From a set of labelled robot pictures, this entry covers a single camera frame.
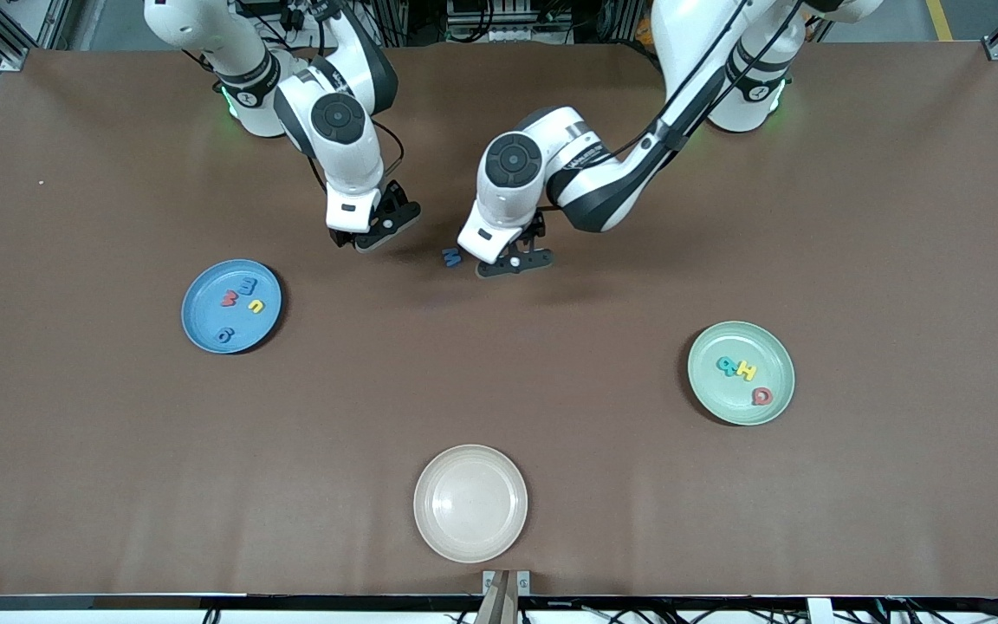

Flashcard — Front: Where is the blue round plate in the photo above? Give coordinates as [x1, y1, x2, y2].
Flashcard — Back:
[181, 259, 283, 355]

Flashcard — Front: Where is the black equipment rack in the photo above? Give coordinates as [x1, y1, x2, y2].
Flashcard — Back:
[445, 0, 576, 44]

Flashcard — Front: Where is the green round plate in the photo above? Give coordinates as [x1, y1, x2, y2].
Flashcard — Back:
[687, 321, 796, 426]

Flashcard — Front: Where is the beige round plate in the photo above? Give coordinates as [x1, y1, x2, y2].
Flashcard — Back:
[413, 445, 529, 564]

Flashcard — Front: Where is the brown table cover mat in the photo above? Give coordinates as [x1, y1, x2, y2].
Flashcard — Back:
[0, 43, 998, 599]

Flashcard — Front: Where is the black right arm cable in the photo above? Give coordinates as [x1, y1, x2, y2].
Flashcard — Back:
[287, 0, 405, 196]

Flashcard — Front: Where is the small metal edge bracket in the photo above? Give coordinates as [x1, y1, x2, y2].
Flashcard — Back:
[482, 569, 532, 597]

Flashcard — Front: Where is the white table edge rail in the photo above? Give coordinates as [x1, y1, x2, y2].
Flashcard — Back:
[0, 594, 998, 624]

